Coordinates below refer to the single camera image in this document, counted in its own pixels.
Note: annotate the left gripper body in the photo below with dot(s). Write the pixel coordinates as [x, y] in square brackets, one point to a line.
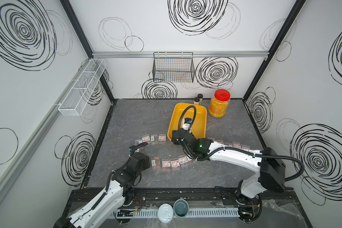
[146, 165]

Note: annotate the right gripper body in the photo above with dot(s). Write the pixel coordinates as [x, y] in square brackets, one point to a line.
[174, 141]

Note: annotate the yellow plastic tray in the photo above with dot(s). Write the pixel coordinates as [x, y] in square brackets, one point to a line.
[199, 126]

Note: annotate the narrow paper clip box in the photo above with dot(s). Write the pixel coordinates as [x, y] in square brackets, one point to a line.
[155, 162]

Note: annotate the paper clip box table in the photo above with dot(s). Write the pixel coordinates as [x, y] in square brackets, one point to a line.
[162, 138]

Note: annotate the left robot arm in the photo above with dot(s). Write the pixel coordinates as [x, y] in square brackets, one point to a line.
[117, 192]

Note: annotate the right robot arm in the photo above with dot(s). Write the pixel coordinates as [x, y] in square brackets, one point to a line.
[269, 169]

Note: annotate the red lid corn jar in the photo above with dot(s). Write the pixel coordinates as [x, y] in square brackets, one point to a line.
[219, 103]

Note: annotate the teal cup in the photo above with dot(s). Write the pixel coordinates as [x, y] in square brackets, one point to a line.
[181, 208]

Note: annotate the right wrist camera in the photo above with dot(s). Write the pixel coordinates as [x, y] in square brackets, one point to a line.
[186, 123]

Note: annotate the white slotted cable duct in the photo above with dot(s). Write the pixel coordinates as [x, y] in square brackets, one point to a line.
[193, 213]

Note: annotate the black wire basket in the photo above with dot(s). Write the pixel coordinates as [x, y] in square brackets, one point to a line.
[175, 67]

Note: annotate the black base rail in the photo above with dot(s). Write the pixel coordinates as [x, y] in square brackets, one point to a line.
[144, 196]

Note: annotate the white mesh wall shelf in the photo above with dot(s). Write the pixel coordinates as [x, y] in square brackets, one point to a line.
[83, 87]

